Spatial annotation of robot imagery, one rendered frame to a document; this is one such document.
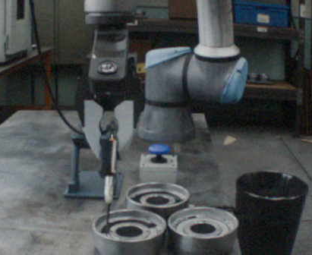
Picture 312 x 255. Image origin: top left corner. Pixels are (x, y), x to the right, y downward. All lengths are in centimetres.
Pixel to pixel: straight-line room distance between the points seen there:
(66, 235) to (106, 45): 30
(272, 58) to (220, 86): 369
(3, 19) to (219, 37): 195
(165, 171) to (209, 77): 32
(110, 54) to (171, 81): 58
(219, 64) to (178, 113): 18
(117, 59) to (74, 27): 392
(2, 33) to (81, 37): 173
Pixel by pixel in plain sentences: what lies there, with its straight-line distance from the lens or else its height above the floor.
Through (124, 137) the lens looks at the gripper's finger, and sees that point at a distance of 69.
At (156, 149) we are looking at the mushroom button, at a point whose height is 87.
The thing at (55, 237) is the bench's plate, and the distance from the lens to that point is 74.
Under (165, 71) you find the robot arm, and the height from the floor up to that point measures 98.
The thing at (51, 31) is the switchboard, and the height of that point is 89.
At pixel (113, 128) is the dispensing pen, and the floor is 96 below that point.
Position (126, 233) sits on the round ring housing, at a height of 82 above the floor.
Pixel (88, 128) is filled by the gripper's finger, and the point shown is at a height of 97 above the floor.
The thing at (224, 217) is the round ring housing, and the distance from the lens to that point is 74.
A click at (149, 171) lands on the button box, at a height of 83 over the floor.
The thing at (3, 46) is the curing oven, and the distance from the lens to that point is 291.
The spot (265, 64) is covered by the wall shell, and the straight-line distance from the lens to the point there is 482.
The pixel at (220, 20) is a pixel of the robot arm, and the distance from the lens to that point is 112.
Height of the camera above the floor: 115
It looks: 16 degrees down
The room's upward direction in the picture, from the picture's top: straight up
